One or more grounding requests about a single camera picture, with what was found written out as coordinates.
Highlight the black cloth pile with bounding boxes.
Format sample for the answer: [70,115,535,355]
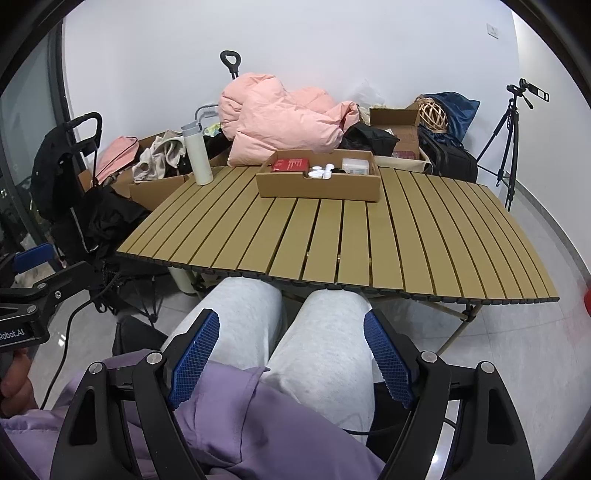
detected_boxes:
[51,185,153,268]

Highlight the black backpack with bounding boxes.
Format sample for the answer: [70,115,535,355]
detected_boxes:
[418,127,478,183]

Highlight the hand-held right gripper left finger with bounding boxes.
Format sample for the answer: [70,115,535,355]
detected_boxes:
[50,308,221,480]

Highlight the person's purple jacket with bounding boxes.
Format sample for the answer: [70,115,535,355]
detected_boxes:
[0,348,386,480]

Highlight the shallow cardboard tray box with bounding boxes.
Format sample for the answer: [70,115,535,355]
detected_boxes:
[256,148,382,203]

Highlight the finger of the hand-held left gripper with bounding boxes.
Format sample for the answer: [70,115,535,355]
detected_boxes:
[0,244,54,289]
[25,261,100,319]

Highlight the black cable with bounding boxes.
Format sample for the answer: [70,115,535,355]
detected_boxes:
[342,415,458,437]
[39,272,123,409]

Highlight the person's grey pants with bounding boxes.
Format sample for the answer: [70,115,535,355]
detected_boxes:
[159,277,376,432]

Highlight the large cardboard box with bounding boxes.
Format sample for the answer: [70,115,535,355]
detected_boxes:
[78,134,232,210]

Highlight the blue bag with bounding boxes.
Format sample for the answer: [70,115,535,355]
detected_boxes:
[422,91,481,148]

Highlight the white thermos bottle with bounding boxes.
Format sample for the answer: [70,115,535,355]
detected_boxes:
[181,121,214,186]

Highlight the beige clothes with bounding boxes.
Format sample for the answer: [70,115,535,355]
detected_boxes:
[133,130,188,182]

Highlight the black tripod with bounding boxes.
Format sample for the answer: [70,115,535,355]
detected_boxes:
[475,78,550,212]

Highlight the person's left hand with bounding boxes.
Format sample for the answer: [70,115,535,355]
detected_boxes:
[0,351,35,418]

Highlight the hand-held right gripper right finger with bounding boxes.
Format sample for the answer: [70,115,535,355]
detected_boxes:
[362,308,536,480]

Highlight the rattan ball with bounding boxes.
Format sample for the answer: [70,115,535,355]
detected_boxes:
[417,95,450,134]

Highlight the pink down jacket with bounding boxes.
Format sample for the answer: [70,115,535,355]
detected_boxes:
[218,72,361,167]

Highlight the white bin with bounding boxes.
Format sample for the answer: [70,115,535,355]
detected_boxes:
[168,269,195,294]

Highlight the black cart frame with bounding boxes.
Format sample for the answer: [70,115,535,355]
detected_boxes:
[62,112,105,185]

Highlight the clear plastic bag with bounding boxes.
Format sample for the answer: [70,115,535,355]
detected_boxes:
[353,79,386,109]

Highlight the red box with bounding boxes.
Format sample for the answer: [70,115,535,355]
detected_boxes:
[271,158,310,173]

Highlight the black trolley handle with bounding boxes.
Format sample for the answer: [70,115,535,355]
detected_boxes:
[220,50,243,81]

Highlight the black hanging jacket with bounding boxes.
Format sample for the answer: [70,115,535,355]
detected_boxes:
[31,127,83,220]

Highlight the glass door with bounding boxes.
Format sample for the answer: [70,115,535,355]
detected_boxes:
[0,28,75,259]

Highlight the open cardboard box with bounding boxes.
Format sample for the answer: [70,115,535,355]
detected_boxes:
[368,107,428,160]

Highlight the black chair seat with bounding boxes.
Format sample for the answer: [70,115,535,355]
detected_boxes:
[113,316,169,356]

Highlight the pink bag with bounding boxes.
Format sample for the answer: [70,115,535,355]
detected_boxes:
[95,135,139,181]

